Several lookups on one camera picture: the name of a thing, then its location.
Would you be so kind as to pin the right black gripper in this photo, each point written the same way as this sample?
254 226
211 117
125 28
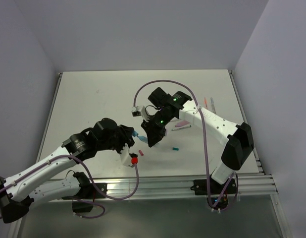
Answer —
154 135

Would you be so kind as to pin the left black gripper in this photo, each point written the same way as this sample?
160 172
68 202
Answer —
126 133

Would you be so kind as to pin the light blue highlighter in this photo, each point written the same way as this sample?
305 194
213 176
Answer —
144 139

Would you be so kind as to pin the grey blue-tip pen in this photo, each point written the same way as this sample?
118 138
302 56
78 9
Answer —
212 105

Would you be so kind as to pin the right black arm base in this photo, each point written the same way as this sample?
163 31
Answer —
199 187

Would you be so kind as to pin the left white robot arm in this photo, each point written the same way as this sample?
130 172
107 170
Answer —
31 187

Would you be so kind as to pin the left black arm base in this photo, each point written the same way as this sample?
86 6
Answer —
93 193

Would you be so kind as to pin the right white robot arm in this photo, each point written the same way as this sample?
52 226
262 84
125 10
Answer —
237 139

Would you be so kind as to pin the teal thin pen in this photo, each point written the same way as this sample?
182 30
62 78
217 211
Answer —
181 128

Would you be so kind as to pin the pink highlighter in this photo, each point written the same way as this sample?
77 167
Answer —
182 123

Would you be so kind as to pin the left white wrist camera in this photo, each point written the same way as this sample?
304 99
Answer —
127 158

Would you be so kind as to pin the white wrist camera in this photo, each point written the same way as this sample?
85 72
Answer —
127 158
140 111

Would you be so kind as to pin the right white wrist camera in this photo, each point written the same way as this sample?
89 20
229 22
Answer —
140 111

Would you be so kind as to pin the aluminium rail frame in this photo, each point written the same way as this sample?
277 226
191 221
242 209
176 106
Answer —
160 204

